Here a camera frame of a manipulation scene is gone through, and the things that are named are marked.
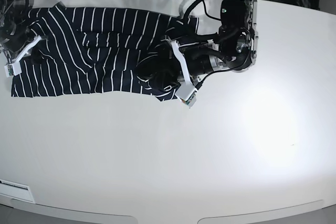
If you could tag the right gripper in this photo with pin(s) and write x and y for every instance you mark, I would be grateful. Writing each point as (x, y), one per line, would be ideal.
(15, 37)

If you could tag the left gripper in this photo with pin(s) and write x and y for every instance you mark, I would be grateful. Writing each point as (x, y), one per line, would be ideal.
(158, 75)

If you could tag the navy white striped T-shirt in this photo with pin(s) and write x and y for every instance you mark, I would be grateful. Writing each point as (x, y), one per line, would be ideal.
(90, 50)

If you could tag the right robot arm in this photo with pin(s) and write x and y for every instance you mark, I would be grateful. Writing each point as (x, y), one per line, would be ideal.
(14, 11)

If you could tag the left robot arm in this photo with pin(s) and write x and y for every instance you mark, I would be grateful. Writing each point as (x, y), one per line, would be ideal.
(236, 38)

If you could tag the white label sticker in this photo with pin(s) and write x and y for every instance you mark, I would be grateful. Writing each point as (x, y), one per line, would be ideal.
(16, 191)

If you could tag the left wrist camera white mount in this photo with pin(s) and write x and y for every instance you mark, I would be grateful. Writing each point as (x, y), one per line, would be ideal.
(186, 92)

